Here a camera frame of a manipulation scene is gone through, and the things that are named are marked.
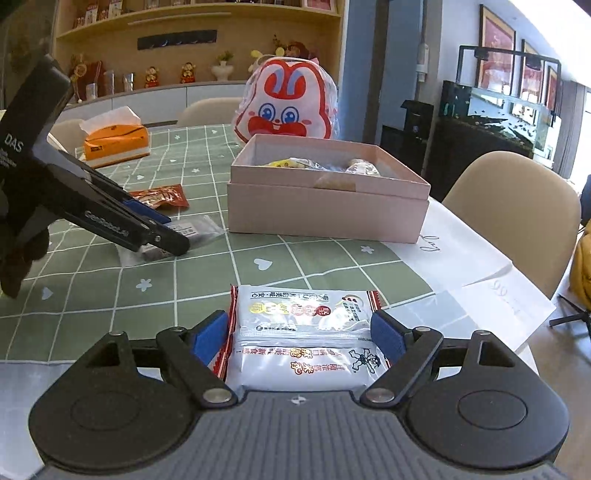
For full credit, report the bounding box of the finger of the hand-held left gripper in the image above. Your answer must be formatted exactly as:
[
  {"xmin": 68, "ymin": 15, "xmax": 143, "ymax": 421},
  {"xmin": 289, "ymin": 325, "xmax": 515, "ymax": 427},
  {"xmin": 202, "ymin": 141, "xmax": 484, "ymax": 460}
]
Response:
[
  {"xmin": 56, "ymin": 148, "xmax": 172, "ymax": 227},
  {"xmin": 42, "ymin": 164, "xmax": 191, "ymax": 256}
]

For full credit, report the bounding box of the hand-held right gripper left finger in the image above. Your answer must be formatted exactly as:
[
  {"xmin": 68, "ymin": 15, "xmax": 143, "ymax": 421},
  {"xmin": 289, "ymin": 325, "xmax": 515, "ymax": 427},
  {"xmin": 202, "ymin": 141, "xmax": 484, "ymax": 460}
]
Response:
[{"xmin": 81, "ymin": 310, "xmax": 238, "ymax": 408}]

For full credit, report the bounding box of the beige chair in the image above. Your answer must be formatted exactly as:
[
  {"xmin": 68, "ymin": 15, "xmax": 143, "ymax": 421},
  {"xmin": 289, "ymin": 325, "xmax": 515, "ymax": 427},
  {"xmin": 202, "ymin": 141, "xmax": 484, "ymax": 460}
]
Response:
[
  {"xmin": 48, "ymin": 119, "xmax": 86, "ymax": 154},
  {"xmin": 177, "ymin": 97, "xmax": 246, "ymax": 128},
  {"xmin": 441, "ymin": 151, "xmax": 583, "ymax": 299}
]

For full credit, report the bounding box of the clear packet of yellow snacks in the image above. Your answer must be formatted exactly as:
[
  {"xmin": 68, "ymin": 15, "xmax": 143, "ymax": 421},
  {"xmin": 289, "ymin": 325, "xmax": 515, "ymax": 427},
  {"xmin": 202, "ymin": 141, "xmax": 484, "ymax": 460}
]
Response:
[{"xmin": 261, "ymin": 157, "xmax": 320, "ymax": 173}]

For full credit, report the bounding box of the narrow framed picture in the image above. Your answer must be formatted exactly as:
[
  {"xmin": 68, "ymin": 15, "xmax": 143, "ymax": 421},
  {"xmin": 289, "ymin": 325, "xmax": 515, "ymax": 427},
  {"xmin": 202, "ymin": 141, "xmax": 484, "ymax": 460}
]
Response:
[{"xmin": 546, "ymin": 64, "xmax": 560, "ymax": 112}]

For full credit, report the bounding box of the white rice cracker packet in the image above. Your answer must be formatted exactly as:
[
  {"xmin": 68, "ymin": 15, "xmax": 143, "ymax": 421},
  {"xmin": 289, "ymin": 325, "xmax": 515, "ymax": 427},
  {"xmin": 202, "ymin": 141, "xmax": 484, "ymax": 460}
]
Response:
[{"xmin": 210, "ymin": 284, "xmax": 387, "ymax": 393}]

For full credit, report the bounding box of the white sideboard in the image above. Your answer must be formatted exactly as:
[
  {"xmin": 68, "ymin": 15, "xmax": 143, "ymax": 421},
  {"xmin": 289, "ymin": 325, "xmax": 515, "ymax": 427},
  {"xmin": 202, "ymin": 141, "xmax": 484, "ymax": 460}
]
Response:
[{"xmin": 60, "ymin": 80, "xmax": 250, "ymax": 126}]

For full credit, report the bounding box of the green checked tablecloth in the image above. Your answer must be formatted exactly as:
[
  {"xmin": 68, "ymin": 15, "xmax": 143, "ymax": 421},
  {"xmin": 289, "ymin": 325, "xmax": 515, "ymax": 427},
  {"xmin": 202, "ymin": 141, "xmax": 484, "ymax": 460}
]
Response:
[{"xmin": 0, "ymin": 124, "xmax": 437, "ymax": 365}]

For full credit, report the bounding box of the person's left hand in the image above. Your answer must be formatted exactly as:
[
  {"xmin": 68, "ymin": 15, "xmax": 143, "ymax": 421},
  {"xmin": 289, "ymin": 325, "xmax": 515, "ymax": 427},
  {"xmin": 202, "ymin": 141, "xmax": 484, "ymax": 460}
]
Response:
[{"xmin": 0, "ymin": 203, "xmax": 51, "ymax": 299}]

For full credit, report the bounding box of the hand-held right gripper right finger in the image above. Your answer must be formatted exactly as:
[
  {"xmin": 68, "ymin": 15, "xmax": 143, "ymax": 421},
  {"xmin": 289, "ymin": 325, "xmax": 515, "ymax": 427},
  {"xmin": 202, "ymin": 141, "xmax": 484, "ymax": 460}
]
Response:
[{"xmin": 360, "ymin": 309, "xmax": 516, "ymax": 408}]

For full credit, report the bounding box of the red and white rabbit bag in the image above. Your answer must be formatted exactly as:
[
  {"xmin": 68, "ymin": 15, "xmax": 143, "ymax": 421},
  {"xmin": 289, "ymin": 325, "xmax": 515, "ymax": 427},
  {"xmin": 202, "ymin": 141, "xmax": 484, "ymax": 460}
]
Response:
[{"xmin": 233, "ymin": 56, "xmax": 341, "ymax": 142}]

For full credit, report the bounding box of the large framed picture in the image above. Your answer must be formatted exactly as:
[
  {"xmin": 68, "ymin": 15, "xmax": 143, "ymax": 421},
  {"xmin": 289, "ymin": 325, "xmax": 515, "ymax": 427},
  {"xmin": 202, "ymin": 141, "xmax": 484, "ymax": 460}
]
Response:
[{"xmin": 478, "ymin": 4, "xmax": 517, "ymax": 99}]

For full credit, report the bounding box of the white paper sheet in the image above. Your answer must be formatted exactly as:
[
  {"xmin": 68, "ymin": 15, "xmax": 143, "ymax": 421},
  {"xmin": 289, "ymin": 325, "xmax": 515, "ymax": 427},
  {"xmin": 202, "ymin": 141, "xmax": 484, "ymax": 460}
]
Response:
[{"xmin": 385, "ymin": 196, "xmax": 557, "ymax": 352}]

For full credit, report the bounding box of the black floor appliance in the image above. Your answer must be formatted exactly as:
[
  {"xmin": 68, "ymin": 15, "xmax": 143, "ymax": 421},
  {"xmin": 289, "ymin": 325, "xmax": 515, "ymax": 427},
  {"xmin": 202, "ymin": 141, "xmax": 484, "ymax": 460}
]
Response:
[{"xmin": 379, "ymin": 99, "xmax": 435, "ymax": 178}]

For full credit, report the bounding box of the red snack packet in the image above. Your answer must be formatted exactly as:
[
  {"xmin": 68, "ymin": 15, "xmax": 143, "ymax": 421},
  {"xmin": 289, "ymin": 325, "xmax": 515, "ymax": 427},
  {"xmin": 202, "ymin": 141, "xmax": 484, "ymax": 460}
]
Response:
[{"xmin": 127, "ymin": 184, "xmax": 190, "ymax": 211}]

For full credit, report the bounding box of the medium framed picture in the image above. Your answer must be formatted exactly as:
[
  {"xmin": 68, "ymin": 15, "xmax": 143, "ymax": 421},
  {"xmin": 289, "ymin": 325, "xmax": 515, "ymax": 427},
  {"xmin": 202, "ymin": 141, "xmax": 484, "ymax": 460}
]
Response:
[{"xmin": 521, "ymin": 39, "xmax": 546, "ymax": 108}]

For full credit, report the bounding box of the white wall switch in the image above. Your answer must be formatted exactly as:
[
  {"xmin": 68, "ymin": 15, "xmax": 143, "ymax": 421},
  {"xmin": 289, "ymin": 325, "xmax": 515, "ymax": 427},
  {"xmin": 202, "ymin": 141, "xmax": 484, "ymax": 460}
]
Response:
[{"xmin": 416, "ymin": 43, "xmax": 430, "ymax": 84}]

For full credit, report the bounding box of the white vase with plant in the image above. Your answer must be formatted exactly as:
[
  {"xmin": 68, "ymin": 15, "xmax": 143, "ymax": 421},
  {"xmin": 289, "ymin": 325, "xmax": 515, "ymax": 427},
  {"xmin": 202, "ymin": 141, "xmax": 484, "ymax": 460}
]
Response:
[{"xmin": 211, "ymin": 50, "xmax": 234, "ymax": 82}]

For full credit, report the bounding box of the black fish tank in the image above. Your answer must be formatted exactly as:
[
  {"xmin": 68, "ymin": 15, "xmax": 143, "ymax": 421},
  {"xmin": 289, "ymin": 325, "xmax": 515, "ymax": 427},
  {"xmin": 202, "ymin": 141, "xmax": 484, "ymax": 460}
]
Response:
[{"xmin": 436, "ymin": 44, "xmax": 562, "ymax": 204}]

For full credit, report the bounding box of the wooden wall shelf unit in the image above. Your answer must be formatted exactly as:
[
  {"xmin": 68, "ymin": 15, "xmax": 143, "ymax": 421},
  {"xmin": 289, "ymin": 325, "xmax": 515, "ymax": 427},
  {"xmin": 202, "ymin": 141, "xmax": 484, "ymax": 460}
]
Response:
[{"xmin": 53, "ymin": 0, "xmax": 348, "ymax": 89}]

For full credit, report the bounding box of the pink cardboard box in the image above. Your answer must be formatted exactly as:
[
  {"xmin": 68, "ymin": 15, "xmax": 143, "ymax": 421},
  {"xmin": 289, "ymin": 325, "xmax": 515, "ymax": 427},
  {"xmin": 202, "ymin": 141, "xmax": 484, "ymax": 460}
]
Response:
[{"xmin": 226, "ymin": 134, "xmax": 431, "ymax": 243}]

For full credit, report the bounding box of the clear packet with grey snack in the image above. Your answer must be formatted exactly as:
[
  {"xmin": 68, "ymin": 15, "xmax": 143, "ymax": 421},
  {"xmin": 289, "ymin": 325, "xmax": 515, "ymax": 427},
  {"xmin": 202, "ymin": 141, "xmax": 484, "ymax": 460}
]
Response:
[{"xmin": 117, "ymin": 215, "xmax": 225, "ymax": 268}]

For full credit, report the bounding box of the clear packet of beige sticks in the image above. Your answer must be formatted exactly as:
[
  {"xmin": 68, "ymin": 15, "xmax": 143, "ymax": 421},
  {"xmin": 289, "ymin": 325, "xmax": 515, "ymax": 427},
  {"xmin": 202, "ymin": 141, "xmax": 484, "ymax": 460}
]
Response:
[{"xmin": 342, "ymin": 158, "xmax": 382, "ymax": 179}]

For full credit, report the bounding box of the dark red gift box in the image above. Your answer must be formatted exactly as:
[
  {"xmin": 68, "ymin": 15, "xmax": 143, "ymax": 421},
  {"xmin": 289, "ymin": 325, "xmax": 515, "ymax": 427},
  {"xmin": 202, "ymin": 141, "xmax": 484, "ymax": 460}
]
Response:
[{"xmin": 85, "ymin": 60, "xmax": 105, "ymax": 99}]

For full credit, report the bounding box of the yellow plush toy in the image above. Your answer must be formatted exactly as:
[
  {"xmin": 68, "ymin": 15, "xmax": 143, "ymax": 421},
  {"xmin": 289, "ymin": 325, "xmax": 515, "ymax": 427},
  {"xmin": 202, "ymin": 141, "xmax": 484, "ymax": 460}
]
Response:
[{"xmin": 570, "ymin": 225, "xmax": 591, "ymax": 306}]

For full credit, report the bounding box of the black wall panel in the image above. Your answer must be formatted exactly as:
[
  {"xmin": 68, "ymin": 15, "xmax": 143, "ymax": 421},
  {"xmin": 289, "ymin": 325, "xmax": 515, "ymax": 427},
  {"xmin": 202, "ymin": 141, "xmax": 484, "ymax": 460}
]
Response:
[{"xmin": 137, "ymin": 30, "xmax": 218, "ymax": 49}]

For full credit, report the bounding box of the orange tissue box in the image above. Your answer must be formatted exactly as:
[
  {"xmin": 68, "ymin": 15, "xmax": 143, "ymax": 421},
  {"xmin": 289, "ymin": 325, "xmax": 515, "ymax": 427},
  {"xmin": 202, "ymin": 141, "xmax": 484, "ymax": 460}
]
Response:
[{"xmin": 79, "ymin": 106, "xmax": 151, "ymax": 168}]

